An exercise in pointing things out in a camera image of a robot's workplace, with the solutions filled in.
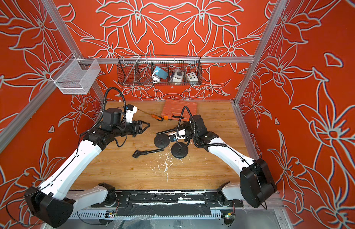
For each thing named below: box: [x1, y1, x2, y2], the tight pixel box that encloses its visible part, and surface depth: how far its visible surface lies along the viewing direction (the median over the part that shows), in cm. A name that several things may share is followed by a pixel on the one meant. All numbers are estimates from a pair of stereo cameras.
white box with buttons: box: [186, 71, 199, 82], surface depth 97 cm
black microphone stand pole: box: [156, 127, 177, 136], surface depth 81 cm
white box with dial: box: [169, 68, 184, 85], surface depth 93 cm
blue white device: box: [151, 66, 169, 84], surface depth 86 cm
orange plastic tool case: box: [160, 100, 198, 122], surface depth 107 cm
